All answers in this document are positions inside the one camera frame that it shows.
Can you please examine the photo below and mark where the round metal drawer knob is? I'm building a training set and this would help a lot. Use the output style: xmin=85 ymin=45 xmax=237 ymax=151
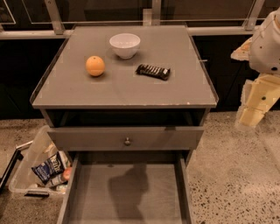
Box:
xmin=124 ymin=137 xmax=131 ymax=146

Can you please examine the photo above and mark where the grey drawer cabinet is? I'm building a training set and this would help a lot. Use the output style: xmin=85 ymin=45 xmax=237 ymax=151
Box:
xmin=30 ymin=24 xmax=220 ymax=224

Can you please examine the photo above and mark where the black rxbar chocolate bar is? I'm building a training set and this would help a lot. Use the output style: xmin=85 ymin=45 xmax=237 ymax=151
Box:
xmin=136 ymin=64 xmax=171 ymax=81

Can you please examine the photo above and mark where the clear plastic storage bin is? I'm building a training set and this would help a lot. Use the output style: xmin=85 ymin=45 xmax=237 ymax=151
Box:
xmin=9 ymin=125 xmax=73 ymax=196

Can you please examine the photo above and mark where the grey top drawer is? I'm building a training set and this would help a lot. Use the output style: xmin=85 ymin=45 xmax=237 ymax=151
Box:
xmin=48 ymin=126 xmax=204 ymax=151

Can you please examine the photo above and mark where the white ceramic bowl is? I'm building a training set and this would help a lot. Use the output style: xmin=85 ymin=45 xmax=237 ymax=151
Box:
xmin=109 ymin=33 xmax=141 ymax=59

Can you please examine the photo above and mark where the grey open middle drawer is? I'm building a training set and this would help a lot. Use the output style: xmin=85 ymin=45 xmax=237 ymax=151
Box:
xmin=57 ymin=151 xmax=194 ymax=224

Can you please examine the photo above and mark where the metal railing frame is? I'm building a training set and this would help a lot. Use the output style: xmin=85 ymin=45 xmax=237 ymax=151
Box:
xmin=0 ymin=0 xmax=280 ymax=40

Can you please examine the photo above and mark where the orange fruit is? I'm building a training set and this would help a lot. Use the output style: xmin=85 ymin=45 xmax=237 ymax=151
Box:
xmin=86 ymin=56 xmax=105 ymax=77

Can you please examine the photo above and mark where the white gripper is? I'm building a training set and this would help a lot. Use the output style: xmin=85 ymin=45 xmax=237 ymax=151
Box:
xmin=230 ymin=8 xmax=280 ymax=127

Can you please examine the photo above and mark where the blue kettle chips bag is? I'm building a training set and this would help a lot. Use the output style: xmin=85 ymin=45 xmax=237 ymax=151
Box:
xmin=31 ymin=151 xmax=66 ymax=185

